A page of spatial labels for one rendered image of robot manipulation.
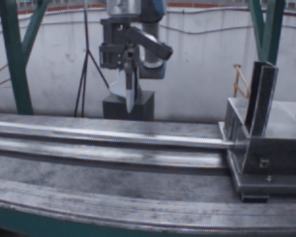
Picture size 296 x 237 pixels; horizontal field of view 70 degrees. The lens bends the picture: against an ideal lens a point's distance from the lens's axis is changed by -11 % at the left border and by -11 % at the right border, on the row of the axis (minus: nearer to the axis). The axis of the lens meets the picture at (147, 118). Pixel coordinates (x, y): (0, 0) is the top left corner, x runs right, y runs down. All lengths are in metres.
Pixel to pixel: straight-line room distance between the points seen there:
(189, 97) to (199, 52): 0.48
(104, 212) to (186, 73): 2.07
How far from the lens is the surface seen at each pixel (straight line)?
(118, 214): 0.47
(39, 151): 0.73
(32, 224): 0.60
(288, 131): 0.56
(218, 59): 2.42
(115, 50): 0.53
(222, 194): 0.55
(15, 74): 1.49
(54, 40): 2.68
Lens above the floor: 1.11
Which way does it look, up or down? 25 degrees down
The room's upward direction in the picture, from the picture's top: straight up
